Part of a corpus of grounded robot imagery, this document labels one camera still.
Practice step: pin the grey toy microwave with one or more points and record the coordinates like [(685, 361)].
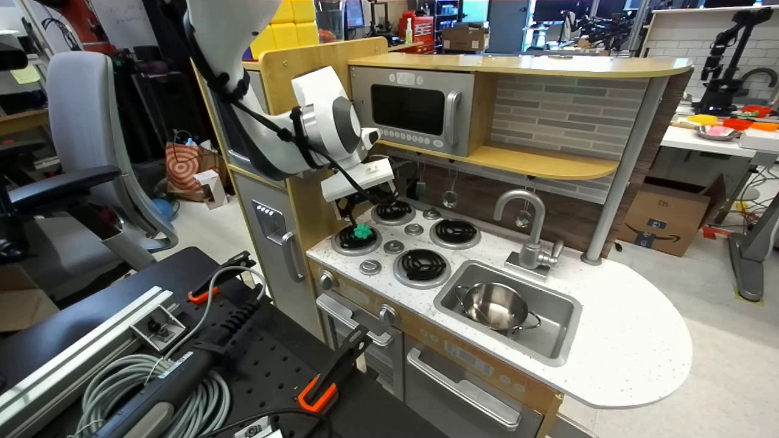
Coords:
[(413, 111)]

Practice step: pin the orange and black clamp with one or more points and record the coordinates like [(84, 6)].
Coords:
[(203, 295), (320, 396)]

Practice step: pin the red patterned bag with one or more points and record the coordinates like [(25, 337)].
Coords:
[(183, 167)]

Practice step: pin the brown cardboard box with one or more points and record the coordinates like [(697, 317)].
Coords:
[(665, 215)]

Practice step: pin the grey fridge door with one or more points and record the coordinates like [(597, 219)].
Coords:
[(270, 258)]

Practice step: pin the grey round stove knob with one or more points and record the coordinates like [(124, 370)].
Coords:
[(370, 265), (392, 247), (413, 229)]

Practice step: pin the aluminium profile rail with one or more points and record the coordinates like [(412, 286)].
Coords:
[(73, 348)]

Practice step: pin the yellow boxes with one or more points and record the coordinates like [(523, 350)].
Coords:
[(283, 27)]

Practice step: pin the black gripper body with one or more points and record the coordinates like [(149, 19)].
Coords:
[(370, 203)]

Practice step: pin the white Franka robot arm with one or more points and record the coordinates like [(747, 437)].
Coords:
[(243, 50)]

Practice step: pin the grey cabinet door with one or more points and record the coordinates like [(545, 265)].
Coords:
[(356, 323)]

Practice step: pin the wooden toy kitchen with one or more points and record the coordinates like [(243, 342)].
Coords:
[(634, 342)]

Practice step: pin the silver toy faucet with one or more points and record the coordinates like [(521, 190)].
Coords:
[(532, 244)]

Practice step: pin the grey sink basin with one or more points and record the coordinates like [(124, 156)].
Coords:
[(560, 323)]

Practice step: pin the grey office chair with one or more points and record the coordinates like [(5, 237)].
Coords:
[(80, 123)]

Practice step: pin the black coil stove burner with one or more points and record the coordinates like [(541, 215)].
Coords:
[(422, 265), (394, 212), (344, 241), (456, 232)]

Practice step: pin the green plastic grapes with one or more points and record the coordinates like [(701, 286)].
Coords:
[(362, 235)]

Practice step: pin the silver wrist camera bar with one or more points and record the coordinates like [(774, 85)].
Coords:
[(356, 177)]

